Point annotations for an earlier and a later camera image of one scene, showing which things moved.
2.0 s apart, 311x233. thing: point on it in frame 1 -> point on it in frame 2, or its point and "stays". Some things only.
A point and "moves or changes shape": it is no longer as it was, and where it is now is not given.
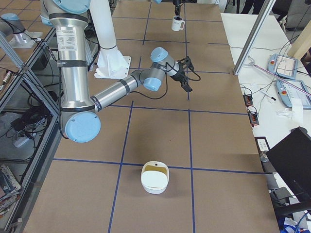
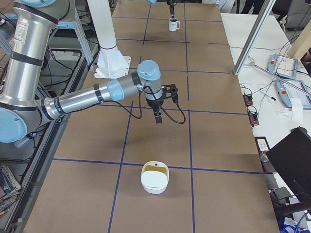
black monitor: x=292 y=158 stays
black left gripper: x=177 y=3 -> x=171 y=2
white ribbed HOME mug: x=177 y=25 moves or changes shape
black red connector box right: x=253 y=116 stays
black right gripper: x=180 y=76 -> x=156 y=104
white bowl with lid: x=155 y=177 stays
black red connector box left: x=248 y=100 stays
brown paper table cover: x=169 y=160 stays
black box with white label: x=262 y=143 stays
